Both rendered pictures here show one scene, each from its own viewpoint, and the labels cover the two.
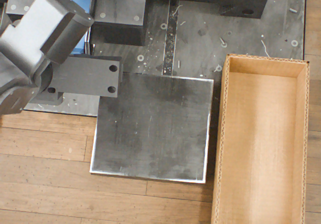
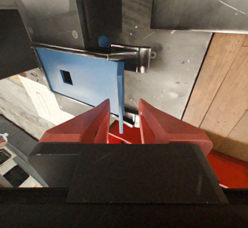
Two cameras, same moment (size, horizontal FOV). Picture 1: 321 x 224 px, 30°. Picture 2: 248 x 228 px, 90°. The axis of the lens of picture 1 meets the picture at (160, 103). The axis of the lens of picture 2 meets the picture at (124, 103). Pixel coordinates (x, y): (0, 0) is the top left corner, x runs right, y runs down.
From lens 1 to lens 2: 74 cm
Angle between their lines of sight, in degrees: 37
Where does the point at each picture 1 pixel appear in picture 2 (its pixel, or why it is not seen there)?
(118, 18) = (71, 6)
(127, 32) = not seen: outside the picture
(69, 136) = (233, 69)
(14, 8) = not seen: hidden behind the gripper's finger
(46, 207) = not seen: outside the picture
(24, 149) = (232, 116)
